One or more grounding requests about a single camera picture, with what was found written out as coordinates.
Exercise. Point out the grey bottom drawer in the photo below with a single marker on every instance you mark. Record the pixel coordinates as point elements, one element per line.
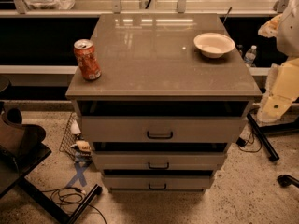
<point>193,180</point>

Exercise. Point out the grey drawer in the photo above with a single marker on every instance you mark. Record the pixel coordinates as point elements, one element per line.
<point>173,129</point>
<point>158,156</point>
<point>193,180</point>

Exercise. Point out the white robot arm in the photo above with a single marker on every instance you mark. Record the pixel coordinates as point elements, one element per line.
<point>282,83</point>

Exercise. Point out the grey drawer cabinet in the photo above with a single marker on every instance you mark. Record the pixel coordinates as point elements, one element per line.
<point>151,67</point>

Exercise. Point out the grey top drawer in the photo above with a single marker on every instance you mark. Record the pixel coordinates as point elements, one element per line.
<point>173,129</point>

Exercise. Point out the grey middle drawer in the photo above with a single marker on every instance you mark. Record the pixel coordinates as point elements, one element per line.
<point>158,156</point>

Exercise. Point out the small snack package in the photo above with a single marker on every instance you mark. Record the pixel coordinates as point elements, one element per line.
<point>82,151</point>

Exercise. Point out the orange soda can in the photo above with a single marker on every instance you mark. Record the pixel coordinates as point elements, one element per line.
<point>84,51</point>

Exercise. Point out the white bowl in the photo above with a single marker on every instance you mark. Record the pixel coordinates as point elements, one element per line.
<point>214,45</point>

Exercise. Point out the blue tape cross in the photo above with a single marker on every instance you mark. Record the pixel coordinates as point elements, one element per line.
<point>80,168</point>

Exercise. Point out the clear water bottle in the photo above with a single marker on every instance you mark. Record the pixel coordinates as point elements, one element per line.
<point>250,56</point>

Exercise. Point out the black stand leg right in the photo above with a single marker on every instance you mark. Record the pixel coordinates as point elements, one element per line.
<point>273,156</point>

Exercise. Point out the brown chair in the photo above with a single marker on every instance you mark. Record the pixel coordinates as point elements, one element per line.
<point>18,139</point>

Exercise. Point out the black table leg left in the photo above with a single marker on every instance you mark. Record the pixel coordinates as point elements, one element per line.
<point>64,204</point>

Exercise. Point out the black caster foot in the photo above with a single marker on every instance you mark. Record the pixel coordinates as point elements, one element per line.
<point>286,180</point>

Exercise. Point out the wire mesh basket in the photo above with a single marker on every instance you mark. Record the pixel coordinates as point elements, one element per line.
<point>68,139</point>

